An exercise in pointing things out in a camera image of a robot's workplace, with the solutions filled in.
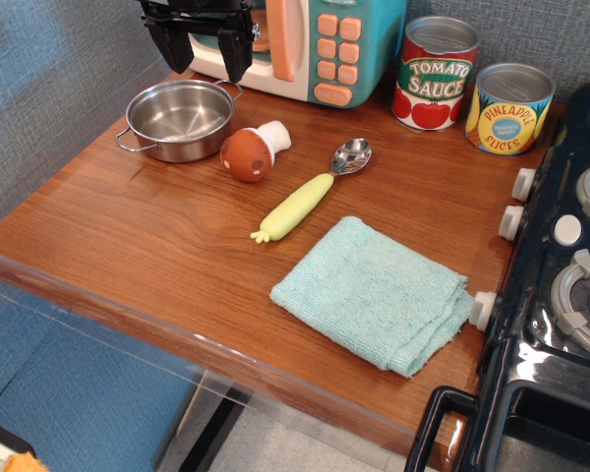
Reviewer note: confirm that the light blue folded cloth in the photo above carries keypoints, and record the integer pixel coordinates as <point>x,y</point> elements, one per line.
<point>382,301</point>

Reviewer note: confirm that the small stainless steel pot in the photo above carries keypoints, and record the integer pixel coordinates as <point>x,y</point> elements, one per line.
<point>180,121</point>

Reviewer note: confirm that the teal toy microwave oven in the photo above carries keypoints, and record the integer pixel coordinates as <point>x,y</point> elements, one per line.
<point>331,53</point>

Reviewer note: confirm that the brown plush toy mushroom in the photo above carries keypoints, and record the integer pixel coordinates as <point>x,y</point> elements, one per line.
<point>249,153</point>

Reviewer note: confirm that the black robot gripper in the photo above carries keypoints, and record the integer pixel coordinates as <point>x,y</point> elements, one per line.
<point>168,23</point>

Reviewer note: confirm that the spoon with green corn handle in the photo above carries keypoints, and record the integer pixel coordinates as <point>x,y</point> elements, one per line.
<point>348,159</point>

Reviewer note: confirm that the pineapple slices toy can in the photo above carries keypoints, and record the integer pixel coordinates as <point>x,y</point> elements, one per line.
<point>508,109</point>

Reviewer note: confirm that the black toy stove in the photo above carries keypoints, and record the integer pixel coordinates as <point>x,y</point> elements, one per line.
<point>531,409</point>

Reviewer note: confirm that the tomato sauce toy can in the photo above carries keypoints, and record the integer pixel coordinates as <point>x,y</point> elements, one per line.
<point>437,58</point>

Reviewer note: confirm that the orange plush item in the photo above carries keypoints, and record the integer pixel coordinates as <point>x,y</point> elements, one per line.
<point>23,462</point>

